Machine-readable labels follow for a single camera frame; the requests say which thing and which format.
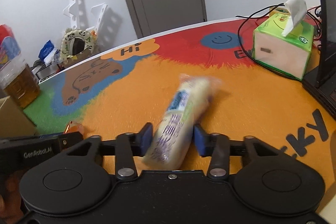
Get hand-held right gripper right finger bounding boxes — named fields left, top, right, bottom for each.
left=193, top=124, right=285, bottom=179

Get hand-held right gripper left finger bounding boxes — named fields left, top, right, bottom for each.
left=62, top=123, right=154, bottom=178

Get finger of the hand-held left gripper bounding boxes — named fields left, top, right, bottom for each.
left=58, top=132, right=84, bottom=151

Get orange snack packet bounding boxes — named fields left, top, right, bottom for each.
left=63, top=121, right=85, bottom=136

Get white snack packet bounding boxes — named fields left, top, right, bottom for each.
left=142, top=73, right=222, bottom=170

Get cardboard box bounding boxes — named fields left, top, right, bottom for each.
left=0, top=96, right=37, bottom=138

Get person's left hand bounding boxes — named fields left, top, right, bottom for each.
left=0, top=169, right=27, bottom=224

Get colourful cartoon table mat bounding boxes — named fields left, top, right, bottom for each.
left=24, top=17, right=336, bottom=177

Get large cooking oil bottle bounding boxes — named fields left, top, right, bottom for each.
left=0, top=25, right=41, bottom=109

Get blue plastic bag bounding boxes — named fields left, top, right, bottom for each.
left=38, top=40, right=60, bottom=66

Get white perforated shelf board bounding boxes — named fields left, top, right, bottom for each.
left=90, top=4, right=109, bottom=54

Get green tissue box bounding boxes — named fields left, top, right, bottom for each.
left=252, top=0, right=315, bottom=81

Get white perforated brackets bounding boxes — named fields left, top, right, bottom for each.
left=62, top=0, right=85, bottom=33

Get black laptop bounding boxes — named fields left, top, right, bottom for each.
left=302, top=0, right=336, bottom=119

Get panda print seat ring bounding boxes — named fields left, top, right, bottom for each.
left=60, top=28, right=100, bottom=65

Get black cable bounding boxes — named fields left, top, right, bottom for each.
left=235, top=5, right=322, bottom=80

